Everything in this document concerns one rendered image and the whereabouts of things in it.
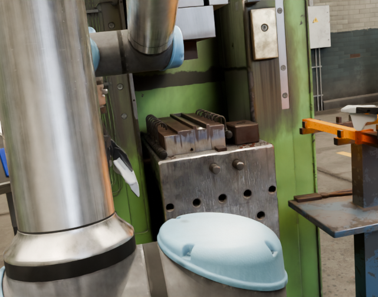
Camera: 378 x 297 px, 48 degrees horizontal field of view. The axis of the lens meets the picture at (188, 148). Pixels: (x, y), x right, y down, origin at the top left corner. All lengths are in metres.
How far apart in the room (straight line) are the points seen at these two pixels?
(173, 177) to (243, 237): 0.94
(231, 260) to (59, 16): 0.24
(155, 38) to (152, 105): 1.17
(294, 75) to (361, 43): 7.69
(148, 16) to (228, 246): 0.36
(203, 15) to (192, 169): 0.48
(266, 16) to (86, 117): 1.26
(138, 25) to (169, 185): 0.76
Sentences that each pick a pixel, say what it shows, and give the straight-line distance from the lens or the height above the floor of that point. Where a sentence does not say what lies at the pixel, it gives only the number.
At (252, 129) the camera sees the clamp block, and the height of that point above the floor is 0.96.
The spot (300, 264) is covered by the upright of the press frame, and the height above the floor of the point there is 0.36.
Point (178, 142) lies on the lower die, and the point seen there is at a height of 0.95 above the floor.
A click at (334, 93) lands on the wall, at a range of 8.96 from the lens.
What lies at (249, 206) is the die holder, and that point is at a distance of 1.43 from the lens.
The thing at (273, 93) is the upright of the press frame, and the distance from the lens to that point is 1.61.
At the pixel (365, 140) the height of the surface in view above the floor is 0.96.
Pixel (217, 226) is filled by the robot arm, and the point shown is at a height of 1.05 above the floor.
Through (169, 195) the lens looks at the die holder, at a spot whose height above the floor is 0.80.
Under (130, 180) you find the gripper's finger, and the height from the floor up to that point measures 0.98.
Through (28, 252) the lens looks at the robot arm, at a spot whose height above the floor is 1.07.
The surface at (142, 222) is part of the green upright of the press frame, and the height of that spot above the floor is 0.66.
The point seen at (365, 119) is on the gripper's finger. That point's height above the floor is 1.03.
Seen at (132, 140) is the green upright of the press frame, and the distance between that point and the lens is 1.50.
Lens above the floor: 1.20
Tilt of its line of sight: 11 degrees down
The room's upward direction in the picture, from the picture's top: 6 degrees counter-clockwise
